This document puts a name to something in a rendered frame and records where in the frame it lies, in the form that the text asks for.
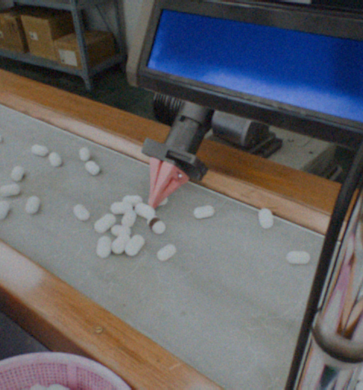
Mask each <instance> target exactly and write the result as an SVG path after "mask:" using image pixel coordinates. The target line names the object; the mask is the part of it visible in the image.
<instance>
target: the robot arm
mask: <svg viewBox="0 0 363 390"><path fill-rule="evenodd" d="M211 123H212V133H213V135H216V136H219V137H221V138H223V139H228V140H230V141H232V142H236V143H238V144H240V145H245V146H247V145H248V144H249V143H250V141H251V139H252V138H253V135H254V133H255V131H256V126H257V124H258V123H257V122H254V121H252V120H247V119H244V118H240V117H236V116H233V115H230V114H227V113H222V112H219V111H216V110H212V109H208V108H206V107H203V106H200V105H197V104H193V103H190V102H187V101H184V102H183V103H182V105H181V108H180V110H179V112H178V114H177V116H176V118H175V120H174V123H173V126H172V127H171V129H170V132H169V133H168V135H167V138H166V139H165V141H164V143H161V142H157V141H154V140H153V139H149V138H146V140H145V142H144V144H143V145H144V147H143V149H142V150H141V151H140V152H141V153H143V154H144V155H147V156H148V157H151V159H150V173H151V190H150V198H149V206H151V207H153V208H156V207H157V206H158V205H159V204H160V203H161V202H162V201H164V200H165V199H166V198H167V197H168V196H169V195H170V194H171V193H173V192H174V191H175V190H177V189H178V188H179V187H180V186H181V185H182V184H185V183H186V182H187V181H188V180H189V177H191V178H193V179H196V180H198V181H202V178H203V176H204V175H207V173H208V171H209V168H208V167H207V165H205V164H204V163H203V162H202V161H201V160H200V159H199V158H197V157H196V153H197V152H198V150H199V147H200V144H201V142H202V140H203V138H204V136H205V135H206V132H207V131H208V129H209V127H210V124H211Z"/></svg>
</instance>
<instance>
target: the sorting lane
mask: <svg viewBox="0 0 363 390"><path fill-rule="evenodd" d="M0 135H2V138H3V140H2V142H0V187H1V186H5V185H11V184H16V185H18V186H19V187H20V188H21V192H20V193H19V194H17V195H13V196H8V197H4V196H2V195H1V194H0V201H3V200H4V201H7V202H8V203H9V204H10V210H9V211H8V214H7V216H6V217H5V218H4V219H0V239H1V240H3V241H6V242H7V243H9V245H10V246H12V247H13V248H15V249H16V250H18V251H20V252H21V253H23V254H25V255H26V256H28V257H29V258H30V259H32V260H33V261H36V262H37V263H38V264H40V266H41V267H43V268H45V269H46V270H48V271H49V272H50V273H53V274H55V275H56V276H57V277H59V278H60V279H62V280H64V281H65V282H67V283H68V284H70V285H72V287H74V288H75V289H77V290H78V291H79V292H81V293H83V294H84V295H86V296H87V297H89V298H91V299H93V300H94V301H95V302H97V303H98V304H100V306H102V307H103V308H105V309H107V310H108V311H110V312H112V313H113V314H114V315H116V316H117V317H119V318H121V319H122V320H124V321H125V322H127V323H129V325H131V326H132V327H134V328H135V329H136V330H138V331H140V332H141V333H143V334H144V335H146V336H148V337H150V338H151V339H152V340H154V342H155V343H157V344H159V345H160V346H162V347H163V348H165V349H167V350H169V351H170V352H171V353H172V354H174V355H175V356H177V358H179V359H180V360H182V361H184V362H185V363H187V364H189V365H190V366H191V367H193V368H194V369H196V370H198V372H200V373H202V374H203V375H204V376H206V377H208V378H209V379H211V380H212V381H213V382H215V383H218V385H220V386H221V387H222V388H224V389H225V390H284V389H285V384H286V381H287V378H288V372H289V370H290V366H291V360H292V357H293V354H294V351H295V345H296V342H297V339H298V334H299V331H300V327H301V322H302V319H303V315H304V310H305V307H306V304H307V302H308V298H309V295H310V289H311V287H312V283H313V279H314V274H315V271H316V268H317V262H318V259H319V256H320V251H321V248H322V244H323V239H324V236H323V235H320V234H317V233H316V232H312V231H309V230H307V229H304V227H302V226H299V225H295V224H294V223H291V222H288V221H286V220H284V219H280V218H278V217H276V216H272V218H273V224H272V226H271V227H270V228H267V229H266V228H263V227H262V226H261V225H260V221H259V217H258V215H259V212H260V210H258V209H256V208H254V207H252V206H249V205H247V204H244V203H241V202H239V201H236V200H233V199H231V198H229V197H225V196H223V195H221V194H219V193H216V192H214V191H211V190H208V189H206V188H203V187H202V186H199V185H198V184H194V183H192V182H190V181H187V182H186V183H185V184H182V185H181V186H180V187H179V188H178V189H177V190H175V191H174V192H173V193H171V194H170V195H169V196H168V197H167V203H165V204H164V205H159V206H157V207H156V208H154V216H157V217H158V218H159V219H160V220H161V221H162V222H164V224H165V227H166V228H165V230H164V233H161V234H156V233H154V232H153V230H152V229H151V228H150V227H149V226H148V219H146V218H145V217H142V216H139V215H137V214H136V218H135V221H134V223H133V225H132V226H131V227H129V228H130V230H131V234H130V236H129V237H130V239H132V237H133V236H135V235H140V236H142V237H143V238H144V240H145V244H144V245H143V246H142V247H141V248H140V249H139V252H138V253H137V254H136V255H134V256H130V255H128V254H127V253H126V250H124V251H123V252H122V253H121V254H115V253H113V250H112V248H111V252H110V255H109V256H108V257H106V258H101V257H98V256H97V252H96V250H97V242H98V240H99V238H101V237H104V236H107V237H109V238H110V239H111V241H112V243H113V242H114V241H115V240H116V239H117V236H114V235H113V234H112V232H111V228H112V227H113V226H112V227H110V228H109V229H107V231H106V232H104V233H98V232H96V231H95V228H94V224H95V222H96V221H97V220H99V219H101V218H103V217H104V216H105V215H106V214H112V215H114V216H115V218H116V222H115V224H114V225H123V224H122V220H123V217H124V215H125V214H119V215H116V214H113V213H112V212H111V208H110V207H111V205H112V204H113V203H115V202H122V201H123V198H124V197H126V196H140V197H141V198H142V202H143V203H145V204H147V205H149V203H148V200H149V198H150V190H151V173H150V165H148V164H145V163H144V162H140V161H137V160H135V159H133V158H130V157H128V156H126V155H123V154H119V153H118V152H115V151H112V150H110V149H107V148H104V146H101V145H98V144H97V143H94V142H91V141H89V140H86V139H82V138H81V137H78V136H75V135H73V134H71V133H67V132H65V130H63V129H60V128H57V127H55V126H51V125H49V124H47V123H44V122H42V121H39V120H35V119H34V118H31V117H30V116H28V115H26V114H23V113H19V112H17V111H15V110H12V109H10V108H8V107H4V106H2V105H0ZM33 145H41V146H45V147H47V149H48V154H47V155H46V156H39V155H34V154H33V153H32V152H31V147H32V146H33ZM82 147H87V149H89V151H90V156H91V157H90V159H89V160H87V161H82V160H81V159H80V153H79V152H80V150H81V148H82ZM54 152H55V153H58V154H59V156H60V158H61V160H62V163H61V165H60V166H53V165H52V164H51V161H49V155H51V154H52V153H54ZM88 161H93V162H94V163H95V164H96V165H97V166H98V167H99V173H98V174H96V175H92V174H91V173H90V172H88V170H87V169H86V163H87V162H88ZM15 166H21V167H22V168H23V169H24V175H23V177H22V178H21V180H19V181H14V180H12V178H11V173H12V170H13V168H14V167H15ZM30 197H38V198H39V199H40V205H39V209H38V212H37V213H35V214H29V213H27V211H26V209H25V207H26V205H27V201H28V199H29V198H30ZM78 204H81V205H84V206H85V207H86V208H87V211H88V212H89V213H90V216H89V218H88V219H87V220H85V221H81V220H80V219H79V218H78V217H77V216H76V215H75V214H74V207H75V206H76V205H78ZM208 205H210V206H212V207H213V208H214V211H215V213H214V215H213V216H212V217H208V218H203V219H197V218H196V217H195V216H194V211H195V208H196V207H200V206H208ZM166 245H173V246H174V247H175V248H176V253H175V254H174V255H173V256H172V257H170V258H169V259H167V260H166V261H160V260H158V257H157V253H158V251H159V250H160V249H161V248H163V247H165V246H166ZM291 251H304V252H306V253H308V254H309V257H310V259H309V261H308V262H307V263H306V264H291V263H289V262H288V260H287V255H288V253H289V252H291Z"/></svg>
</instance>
